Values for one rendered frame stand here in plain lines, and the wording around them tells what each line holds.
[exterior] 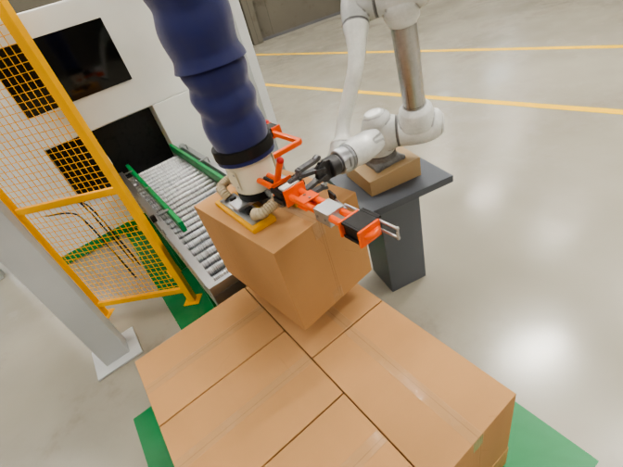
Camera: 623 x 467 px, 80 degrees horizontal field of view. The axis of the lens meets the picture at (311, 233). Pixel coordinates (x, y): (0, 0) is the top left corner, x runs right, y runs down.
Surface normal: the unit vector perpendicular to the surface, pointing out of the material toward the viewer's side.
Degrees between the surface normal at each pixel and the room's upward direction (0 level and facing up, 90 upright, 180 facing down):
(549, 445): 0
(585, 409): 0
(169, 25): 79
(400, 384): 0
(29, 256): 90
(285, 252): 89
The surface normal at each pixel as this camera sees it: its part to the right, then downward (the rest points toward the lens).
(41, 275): 0.58, 0.37
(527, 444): -0.25, -0.77
